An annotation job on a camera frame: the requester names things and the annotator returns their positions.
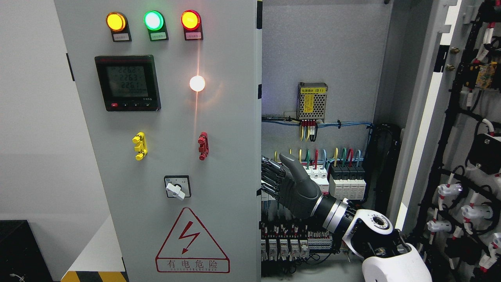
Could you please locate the grey robotic right hand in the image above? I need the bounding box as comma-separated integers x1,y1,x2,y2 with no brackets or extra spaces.
261,154,322,219

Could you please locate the grey cabinet door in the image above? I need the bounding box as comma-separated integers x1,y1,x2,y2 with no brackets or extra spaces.
377,0,500,282
55,0,261,282

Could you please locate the red indicator lamp left door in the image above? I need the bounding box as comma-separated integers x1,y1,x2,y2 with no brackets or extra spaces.
181,10,204,41

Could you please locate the green indicator lamp left door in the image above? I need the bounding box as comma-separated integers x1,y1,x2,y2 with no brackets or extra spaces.
143,10,169,42

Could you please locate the yellow indicator lamp left door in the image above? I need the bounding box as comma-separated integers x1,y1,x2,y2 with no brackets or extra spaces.
106,11,132,42

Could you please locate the white socket breaker row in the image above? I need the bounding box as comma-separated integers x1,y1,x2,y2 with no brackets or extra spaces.
261,168,330,202

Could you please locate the relay terminal block row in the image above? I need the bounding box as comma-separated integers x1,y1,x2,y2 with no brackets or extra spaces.
259,219,333,261

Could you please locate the black white surge protector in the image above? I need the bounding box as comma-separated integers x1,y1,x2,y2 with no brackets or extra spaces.
328,165,368,203

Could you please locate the perforated metal power supply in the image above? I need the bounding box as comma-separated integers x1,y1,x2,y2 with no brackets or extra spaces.
296,82,328,120

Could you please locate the red electric hazard sticker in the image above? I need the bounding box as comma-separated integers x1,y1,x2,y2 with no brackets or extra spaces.
155,207,230,273

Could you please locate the black digital power meter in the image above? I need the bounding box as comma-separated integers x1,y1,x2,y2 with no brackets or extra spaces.
94,54,161,111

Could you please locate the red terminal post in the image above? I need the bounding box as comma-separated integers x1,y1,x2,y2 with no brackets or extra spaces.
198,132,209,161

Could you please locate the black wire loom right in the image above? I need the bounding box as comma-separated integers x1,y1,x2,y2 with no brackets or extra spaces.
367,124,415,235

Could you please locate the white rotary selector switch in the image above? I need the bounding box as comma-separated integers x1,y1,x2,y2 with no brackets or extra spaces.
164,175,191,201

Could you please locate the yellow terminal post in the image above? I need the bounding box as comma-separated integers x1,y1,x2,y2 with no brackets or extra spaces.
132,132,148,161

